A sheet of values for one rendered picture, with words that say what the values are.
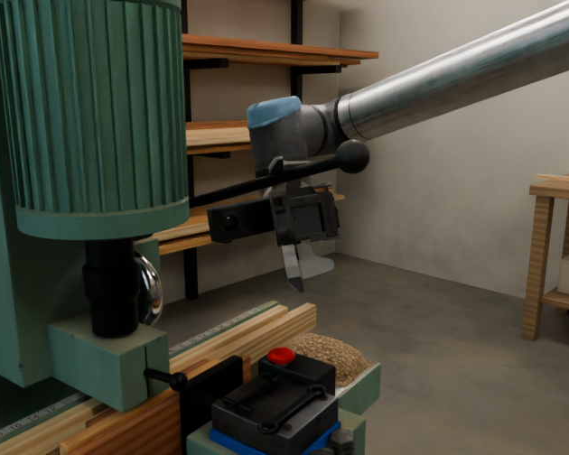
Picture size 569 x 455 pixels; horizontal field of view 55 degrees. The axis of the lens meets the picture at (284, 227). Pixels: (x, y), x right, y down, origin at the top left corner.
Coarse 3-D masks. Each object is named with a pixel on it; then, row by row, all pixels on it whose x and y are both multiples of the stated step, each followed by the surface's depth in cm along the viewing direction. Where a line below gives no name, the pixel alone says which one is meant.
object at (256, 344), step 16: (304, 304) 97; (288, 320) 90; (304, 320) 94; (256, 336) 84; (272, 336) 87; (288, 336) 91; (224, 352) 79; (240, 352) 81; (256, 352) 84; (64, 432) 60; (48, 448) 57
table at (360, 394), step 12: (372, 360) 85; (252, 372) 81; (372, 372) 82; (360, 384) 79; (372, 384) 83; (348, 396) 76; (360, 396) 80; (372, 396) 83; (348, 408) 77; (360, 408) 80
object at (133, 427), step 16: (176, 400) 59; (144, 416) 56; (160, 416) 58; (176, 416) 60; (112, 432) 53; (128, 432) 54; (144, 432) 56; (160, 432) 58; (176, 432) 60; (80, 448) 51; (96, 448) 51; (112, 448) 53; (128, 448) 55; (144, 448) 56; (160, 448) 58; (176, 448) 60
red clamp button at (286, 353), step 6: (276, 348) 61; (282, 348) 61; (288, 348) 61; (270, 354) 60; (276, 354) 60; (282, 354) 59; (288, 354) 60; (294, 354) 60; (270, 360) 59; (276, 360) 59; (282, 360) 59; (288, 360) 59
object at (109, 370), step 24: (48, 336) 65; (72, 336) 62; (96, 336) 62; (120, 336) 62; (144, 336) 62; (72, 360) 63; (96, 360) 60; (120, 360) 58; (144, 360) 60; (168, 360) 63; (72, 384) 64; (96, 384) 61; (120, 384) 58; (144, 384) 61; (168, 384) 64; (120, 408) 59
